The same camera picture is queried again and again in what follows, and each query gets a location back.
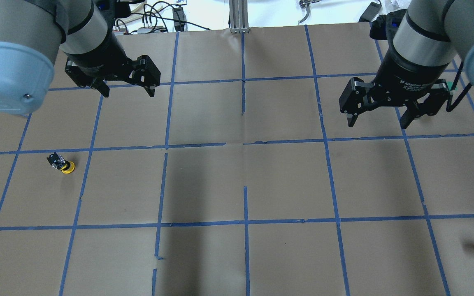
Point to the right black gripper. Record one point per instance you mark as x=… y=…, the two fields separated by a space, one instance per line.
x=405 y=74

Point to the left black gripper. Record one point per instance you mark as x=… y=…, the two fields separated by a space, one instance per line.
x=97 y=55

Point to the yellow push button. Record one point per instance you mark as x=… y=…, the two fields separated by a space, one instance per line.
x=58 y=162

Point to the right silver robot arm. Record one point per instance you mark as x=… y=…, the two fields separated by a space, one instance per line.
x=429 y=62

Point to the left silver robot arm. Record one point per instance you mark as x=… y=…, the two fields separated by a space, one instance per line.
x=32 y=32

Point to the black power adapter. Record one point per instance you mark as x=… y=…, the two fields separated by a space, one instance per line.
x=371 y=11

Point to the aluminium frame post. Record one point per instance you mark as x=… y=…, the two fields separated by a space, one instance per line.
x=238 y=16

